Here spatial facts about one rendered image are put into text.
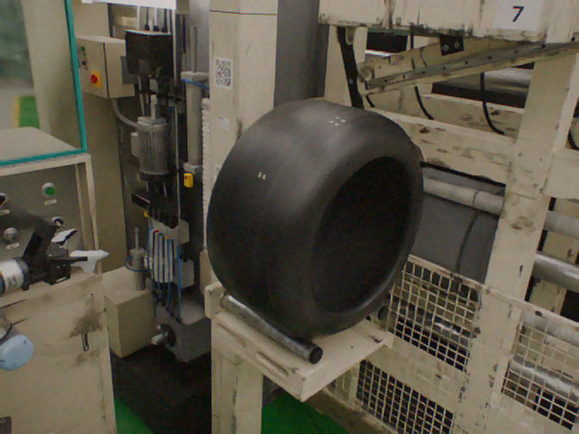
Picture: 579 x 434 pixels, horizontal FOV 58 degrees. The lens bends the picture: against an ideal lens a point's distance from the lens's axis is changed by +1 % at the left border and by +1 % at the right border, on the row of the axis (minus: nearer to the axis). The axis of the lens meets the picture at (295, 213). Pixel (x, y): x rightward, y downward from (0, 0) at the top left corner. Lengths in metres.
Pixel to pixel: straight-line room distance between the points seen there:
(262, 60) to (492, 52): 0.56
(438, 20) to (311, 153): 0.44
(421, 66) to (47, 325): 1.26
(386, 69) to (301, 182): 0.58
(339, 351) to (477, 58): 0.84
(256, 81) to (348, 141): 0.37
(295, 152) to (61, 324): 0.92
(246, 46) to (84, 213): 0.68
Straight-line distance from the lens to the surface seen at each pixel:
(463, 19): 1.26
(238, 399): 1.81
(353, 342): 1.53
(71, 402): 1.86
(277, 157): 1.10
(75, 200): 1.61
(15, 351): 1.31
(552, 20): 1.20
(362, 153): 1.13
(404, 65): 1.49
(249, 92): 1.37
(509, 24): 1.21
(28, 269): 1.42
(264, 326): 1.38
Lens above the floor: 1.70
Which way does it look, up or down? 22 degrees down
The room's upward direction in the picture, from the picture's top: 3 degrees clockwise
